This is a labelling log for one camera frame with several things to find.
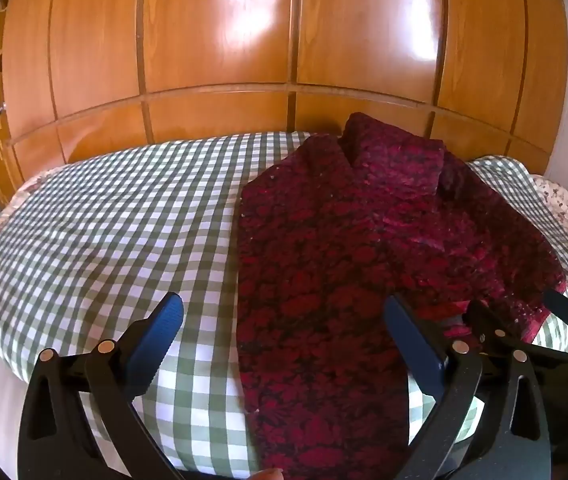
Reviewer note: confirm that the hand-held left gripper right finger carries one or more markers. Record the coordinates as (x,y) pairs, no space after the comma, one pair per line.
(414,345)

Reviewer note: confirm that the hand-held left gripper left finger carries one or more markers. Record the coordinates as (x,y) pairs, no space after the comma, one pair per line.
(156,340)

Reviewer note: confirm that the red floral garment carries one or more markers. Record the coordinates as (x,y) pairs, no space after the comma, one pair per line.
(324,270)

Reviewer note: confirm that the person's left hand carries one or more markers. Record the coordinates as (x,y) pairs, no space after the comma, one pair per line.
(268,475)

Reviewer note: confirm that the floral patterned bedding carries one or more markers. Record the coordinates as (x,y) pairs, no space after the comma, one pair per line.
(564,210)

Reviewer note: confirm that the green checkered bed sheet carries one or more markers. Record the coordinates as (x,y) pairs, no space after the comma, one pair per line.
(114,220)

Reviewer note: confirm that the wooden wardrobe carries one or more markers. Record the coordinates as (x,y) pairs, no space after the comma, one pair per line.
(214,35)

